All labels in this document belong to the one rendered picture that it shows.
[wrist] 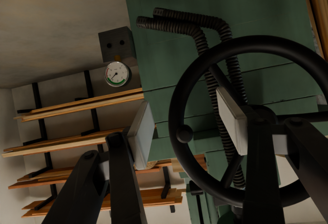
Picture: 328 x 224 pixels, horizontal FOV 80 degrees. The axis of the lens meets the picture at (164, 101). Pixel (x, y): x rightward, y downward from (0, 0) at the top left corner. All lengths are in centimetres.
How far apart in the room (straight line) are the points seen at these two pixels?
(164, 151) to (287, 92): 34
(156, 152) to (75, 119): 314
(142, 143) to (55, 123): 373
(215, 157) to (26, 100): 397
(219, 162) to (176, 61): 27
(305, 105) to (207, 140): 27
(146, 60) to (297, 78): 38
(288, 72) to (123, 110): 283
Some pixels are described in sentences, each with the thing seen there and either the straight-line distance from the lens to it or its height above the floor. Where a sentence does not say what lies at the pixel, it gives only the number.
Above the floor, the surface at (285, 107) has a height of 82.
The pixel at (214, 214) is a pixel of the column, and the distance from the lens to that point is 101.
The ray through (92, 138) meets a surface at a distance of 292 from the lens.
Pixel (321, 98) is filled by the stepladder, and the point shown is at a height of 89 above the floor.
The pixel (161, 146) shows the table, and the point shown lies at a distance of 54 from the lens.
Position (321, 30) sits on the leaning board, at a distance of 215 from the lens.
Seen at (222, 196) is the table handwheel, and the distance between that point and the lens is 37.
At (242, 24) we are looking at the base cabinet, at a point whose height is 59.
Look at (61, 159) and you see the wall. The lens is 393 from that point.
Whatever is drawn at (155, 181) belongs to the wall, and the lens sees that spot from 332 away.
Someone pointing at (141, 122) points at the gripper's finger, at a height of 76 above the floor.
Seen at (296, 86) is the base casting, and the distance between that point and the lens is 58.
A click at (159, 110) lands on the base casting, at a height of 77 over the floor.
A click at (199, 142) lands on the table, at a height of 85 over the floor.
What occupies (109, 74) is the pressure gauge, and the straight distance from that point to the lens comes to 50.
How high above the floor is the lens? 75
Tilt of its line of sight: 1 degrees down
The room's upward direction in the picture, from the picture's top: 169 degrees clockwise
